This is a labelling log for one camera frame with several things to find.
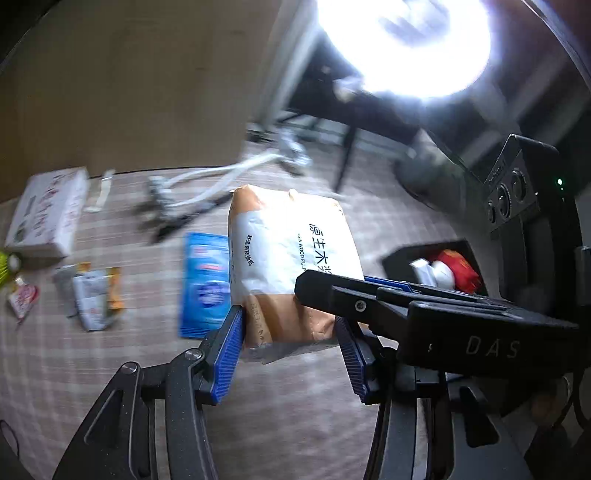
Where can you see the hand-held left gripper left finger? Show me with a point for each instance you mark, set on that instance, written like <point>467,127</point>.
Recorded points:
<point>228,360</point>

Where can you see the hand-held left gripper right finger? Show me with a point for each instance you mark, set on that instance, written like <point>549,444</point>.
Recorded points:
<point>351,357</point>

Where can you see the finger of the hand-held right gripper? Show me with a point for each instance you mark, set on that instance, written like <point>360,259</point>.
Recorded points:
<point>397,287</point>
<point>341,300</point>

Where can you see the black storage box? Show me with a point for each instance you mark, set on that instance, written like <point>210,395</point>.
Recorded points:
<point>406,258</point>

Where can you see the orange tissue pack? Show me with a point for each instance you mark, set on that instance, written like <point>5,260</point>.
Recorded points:
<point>286,258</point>

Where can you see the red and white sachet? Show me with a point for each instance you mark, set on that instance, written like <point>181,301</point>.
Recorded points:
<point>23,297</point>

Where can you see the plaid desktop cloth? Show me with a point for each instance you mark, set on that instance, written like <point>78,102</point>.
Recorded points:
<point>138,369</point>

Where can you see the person's right hand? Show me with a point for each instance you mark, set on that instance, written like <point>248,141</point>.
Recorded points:
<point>547,401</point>

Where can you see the red snack packet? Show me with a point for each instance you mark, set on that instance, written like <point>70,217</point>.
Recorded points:
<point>459,270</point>

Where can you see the blue wet wipes packet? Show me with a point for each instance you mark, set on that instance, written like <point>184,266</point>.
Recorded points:
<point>203,286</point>

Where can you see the black lamp tripod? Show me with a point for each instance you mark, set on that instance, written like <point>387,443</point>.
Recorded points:
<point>347,157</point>

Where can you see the black binder clip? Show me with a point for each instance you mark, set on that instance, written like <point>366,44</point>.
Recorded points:
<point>180,224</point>

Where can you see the crumpled silver snack packet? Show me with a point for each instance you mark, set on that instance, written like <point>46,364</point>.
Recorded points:
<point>94,300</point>

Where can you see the small silver snack packet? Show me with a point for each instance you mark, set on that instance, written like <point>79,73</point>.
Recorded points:
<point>64,286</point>

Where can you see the white paper strip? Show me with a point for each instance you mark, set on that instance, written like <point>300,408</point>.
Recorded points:
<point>99,191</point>

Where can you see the white printed box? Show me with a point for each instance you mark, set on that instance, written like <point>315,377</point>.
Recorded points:
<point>46,212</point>

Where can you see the yellow shuttlecock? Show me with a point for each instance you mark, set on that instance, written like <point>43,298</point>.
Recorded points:
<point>5,267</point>

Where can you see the light wooden board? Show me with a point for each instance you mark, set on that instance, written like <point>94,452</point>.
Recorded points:
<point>138,92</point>

